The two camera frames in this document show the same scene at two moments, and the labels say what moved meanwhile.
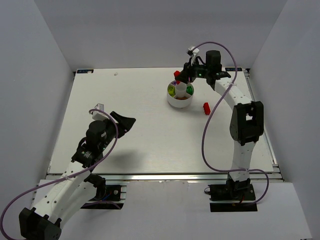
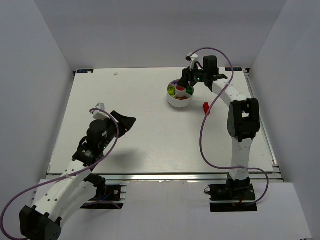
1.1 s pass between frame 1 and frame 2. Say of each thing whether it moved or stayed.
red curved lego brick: moved
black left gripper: stayed
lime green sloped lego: stayed
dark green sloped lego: stayed
